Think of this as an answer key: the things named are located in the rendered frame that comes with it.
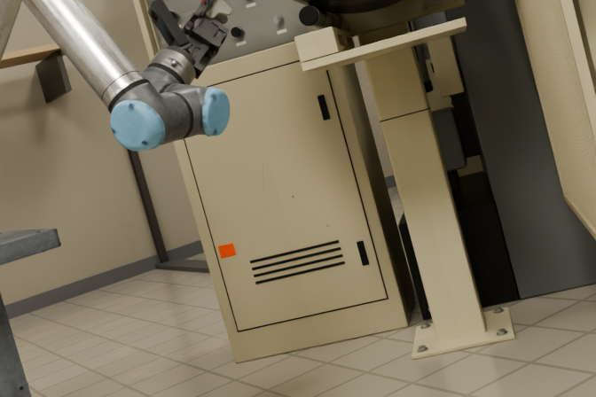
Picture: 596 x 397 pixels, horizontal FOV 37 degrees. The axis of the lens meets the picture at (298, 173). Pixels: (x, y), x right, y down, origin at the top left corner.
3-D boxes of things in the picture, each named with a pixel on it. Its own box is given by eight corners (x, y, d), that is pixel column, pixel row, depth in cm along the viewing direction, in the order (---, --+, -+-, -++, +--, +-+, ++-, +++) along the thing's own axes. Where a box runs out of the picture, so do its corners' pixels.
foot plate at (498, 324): (417, 330, 258) (415, 322, 258) (509, 310, 252) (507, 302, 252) (411, 360, 232) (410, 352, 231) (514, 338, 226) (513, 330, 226)
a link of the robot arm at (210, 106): (199, 144, 161) (147, 136, 168) (237, 133, 171) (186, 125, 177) (198, 93, 159) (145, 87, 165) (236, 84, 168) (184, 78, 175)
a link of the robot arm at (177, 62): (143, 77, 181) (152, 54, 173) (154, 60, 184) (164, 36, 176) (180, 101, 182) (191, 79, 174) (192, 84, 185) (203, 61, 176)
